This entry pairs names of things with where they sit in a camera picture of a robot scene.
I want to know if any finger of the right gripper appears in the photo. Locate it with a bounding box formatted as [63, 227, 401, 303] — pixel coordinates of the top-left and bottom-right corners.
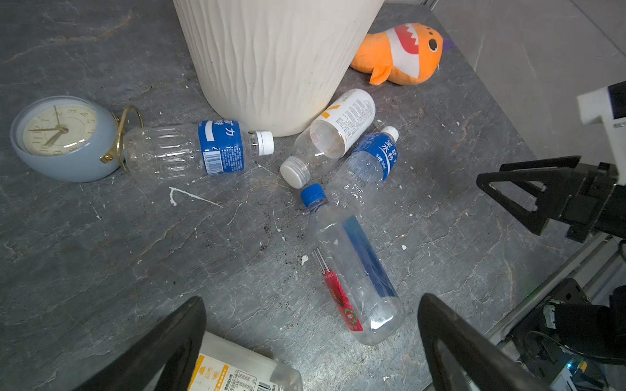
[499, 156, 581, 172]
[476, 167, 575, 236]

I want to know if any clear bottle blue label left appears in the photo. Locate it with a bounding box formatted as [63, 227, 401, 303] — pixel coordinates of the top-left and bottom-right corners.
[123, 120, 275, 184]

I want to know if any orange shark plush toy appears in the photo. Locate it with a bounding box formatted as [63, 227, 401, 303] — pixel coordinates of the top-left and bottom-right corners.
[350, 23, 454, 86]

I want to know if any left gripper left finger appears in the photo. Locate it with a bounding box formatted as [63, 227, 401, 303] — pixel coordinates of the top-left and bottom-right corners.
[77, 296, 206, 390]

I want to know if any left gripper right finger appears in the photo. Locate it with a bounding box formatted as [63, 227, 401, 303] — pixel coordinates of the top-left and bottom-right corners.
[417, 293, 549, 390]

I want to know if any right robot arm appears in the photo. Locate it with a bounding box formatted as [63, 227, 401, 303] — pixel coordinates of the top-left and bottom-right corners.
[476, 156, 625, 383]

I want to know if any clear bottle blue label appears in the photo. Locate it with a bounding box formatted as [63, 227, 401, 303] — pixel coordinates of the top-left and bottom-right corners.
[123, 120, 275, 184]
[324, 126, 399, 211]

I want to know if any white label wide bottle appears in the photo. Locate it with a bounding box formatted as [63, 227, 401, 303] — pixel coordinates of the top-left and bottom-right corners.
[280, 89, 376, 189]

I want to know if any white ribbed trash bin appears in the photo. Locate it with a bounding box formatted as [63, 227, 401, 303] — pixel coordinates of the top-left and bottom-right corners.
[174, 1, 382, 137]

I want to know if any clear bottle blue label middle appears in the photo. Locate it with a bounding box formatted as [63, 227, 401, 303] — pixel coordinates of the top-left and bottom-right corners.
[324, 126, 399, 211]

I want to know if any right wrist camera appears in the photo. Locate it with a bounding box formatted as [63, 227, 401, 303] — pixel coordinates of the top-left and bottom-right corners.
[577, 81, 626, 186]

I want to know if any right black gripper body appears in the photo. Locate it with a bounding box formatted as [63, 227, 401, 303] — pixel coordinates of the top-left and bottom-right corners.
[559, 163, 625, 242]

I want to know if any orange label pill bottle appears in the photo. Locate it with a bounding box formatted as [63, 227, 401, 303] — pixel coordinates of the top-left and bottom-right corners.
[188, 332, 303, 391]

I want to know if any blue cap artesian bottle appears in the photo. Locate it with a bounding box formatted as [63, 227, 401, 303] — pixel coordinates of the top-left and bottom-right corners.
[301, 183, 405, 345]

